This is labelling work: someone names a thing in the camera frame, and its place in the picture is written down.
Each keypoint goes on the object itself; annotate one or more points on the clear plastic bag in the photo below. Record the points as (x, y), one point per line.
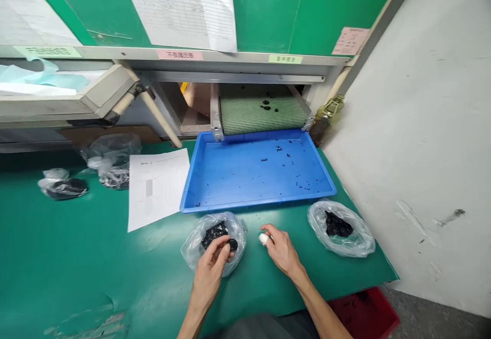
(192, 251)
(345, 245)

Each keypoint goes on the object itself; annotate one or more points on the green table mat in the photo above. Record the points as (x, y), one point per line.
(96, 258)

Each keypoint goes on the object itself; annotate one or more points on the scattered small black bits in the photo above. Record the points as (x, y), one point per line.
(282, 150)

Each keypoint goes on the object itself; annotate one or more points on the person's body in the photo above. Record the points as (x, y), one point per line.
(264, 325)

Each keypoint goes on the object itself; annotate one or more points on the person's left hand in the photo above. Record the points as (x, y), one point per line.
(210, 258)

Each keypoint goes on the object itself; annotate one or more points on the white printed paper sheet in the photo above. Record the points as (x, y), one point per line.
(157, 189)

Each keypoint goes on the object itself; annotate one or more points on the person's right hand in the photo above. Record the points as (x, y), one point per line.
(282, 251)

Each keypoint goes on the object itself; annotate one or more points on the pile of black round parts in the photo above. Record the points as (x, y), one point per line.
(213, 233)
(338, 224)

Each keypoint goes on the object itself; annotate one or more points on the blue plastic tray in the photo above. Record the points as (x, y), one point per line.
(249, 170)

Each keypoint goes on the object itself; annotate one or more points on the white paper in plastic sleeve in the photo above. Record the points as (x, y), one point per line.
(27, 13)

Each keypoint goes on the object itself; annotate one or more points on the pink note card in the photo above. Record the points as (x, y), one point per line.
(350, 41)

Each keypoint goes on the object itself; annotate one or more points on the wide green label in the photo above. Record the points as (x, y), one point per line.
(48, 51)

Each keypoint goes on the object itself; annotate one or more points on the beige workbench frame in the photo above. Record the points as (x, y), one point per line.
(238, 64)

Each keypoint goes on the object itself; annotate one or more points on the green back board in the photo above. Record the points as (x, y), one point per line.
(276, 9)

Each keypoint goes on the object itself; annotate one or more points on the black round plastic part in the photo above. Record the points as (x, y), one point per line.
(232, 245)

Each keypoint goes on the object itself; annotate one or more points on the small clear bag of black parts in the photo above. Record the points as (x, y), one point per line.
(63, 187)

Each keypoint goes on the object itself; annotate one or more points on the yellow oil bottle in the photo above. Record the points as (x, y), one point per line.
(328, 118)

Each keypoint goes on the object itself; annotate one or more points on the light blue cloth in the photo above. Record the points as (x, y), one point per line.
(42, 74)

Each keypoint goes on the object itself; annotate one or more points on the white lined form sheet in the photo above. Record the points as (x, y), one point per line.
(184, 7)

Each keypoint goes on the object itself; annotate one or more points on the pink label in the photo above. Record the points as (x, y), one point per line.
(180, 55)

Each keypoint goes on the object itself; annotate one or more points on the beige hinged shelf box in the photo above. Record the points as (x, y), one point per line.
(96, 93)

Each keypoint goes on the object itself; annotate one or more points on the small green label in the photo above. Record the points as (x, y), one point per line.
(285, 59)

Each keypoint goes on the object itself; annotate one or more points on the black parts on conveyor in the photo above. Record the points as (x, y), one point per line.
(268, 106)

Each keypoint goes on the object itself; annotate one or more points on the red plastic crate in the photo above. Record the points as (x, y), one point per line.
(364, 312)

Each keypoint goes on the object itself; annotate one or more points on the large clear bag of black parts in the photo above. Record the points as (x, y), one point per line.
(113, 160)

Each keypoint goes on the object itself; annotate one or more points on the green ribbed conveyor belt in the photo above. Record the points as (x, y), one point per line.
(261, 118)

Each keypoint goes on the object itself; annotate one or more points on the beige support tube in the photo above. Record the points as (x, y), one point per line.
(161, 116)

